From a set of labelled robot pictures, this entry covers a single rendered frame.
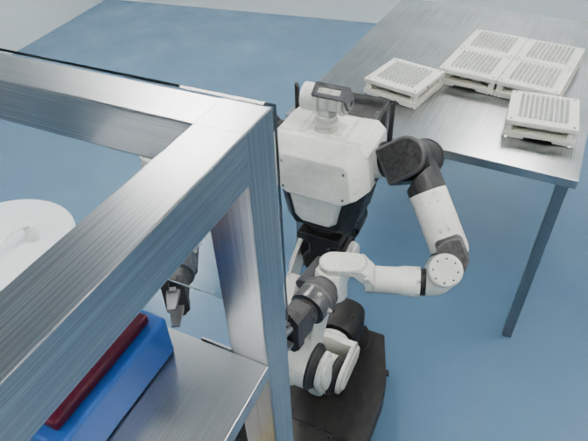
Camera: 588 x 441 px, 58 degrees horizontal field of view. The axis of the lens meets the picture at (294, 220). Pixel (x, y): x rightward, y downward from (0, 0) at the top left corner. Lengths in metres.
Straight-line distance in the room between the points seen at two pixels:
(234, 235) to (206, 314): 1.99
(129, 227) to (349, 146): 0.91
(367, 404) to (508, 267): 1.18
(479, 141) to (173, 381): 1.59
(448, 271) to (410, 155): 0.28
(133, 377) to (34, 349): 0.38
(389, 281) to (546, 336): 1.48
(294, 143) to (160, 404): 0.76
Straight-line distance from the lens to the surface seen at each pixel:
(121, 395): 0.73
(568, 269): 2.99
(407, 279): 1.27
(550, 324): 2.71
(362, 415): 2.06
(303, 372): 1.60
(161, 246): 0.43
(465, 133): 2.13
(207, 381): 0.76
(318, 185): 1.33
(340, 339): 2.02
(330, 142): 1.29
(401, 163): 1.27
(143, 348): 0.73
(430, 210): 1.27
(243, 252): 0.61
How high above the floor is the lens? 1.96
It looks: 41 degrees down
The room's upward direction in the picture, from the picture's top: 2 degrees counter-clockwise
